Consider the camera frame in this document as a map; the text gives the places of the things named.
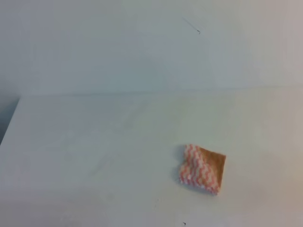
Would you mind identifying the pink white striped rag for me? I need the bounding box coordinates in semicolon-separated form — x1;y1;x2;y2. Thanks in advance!
178;144;226;195

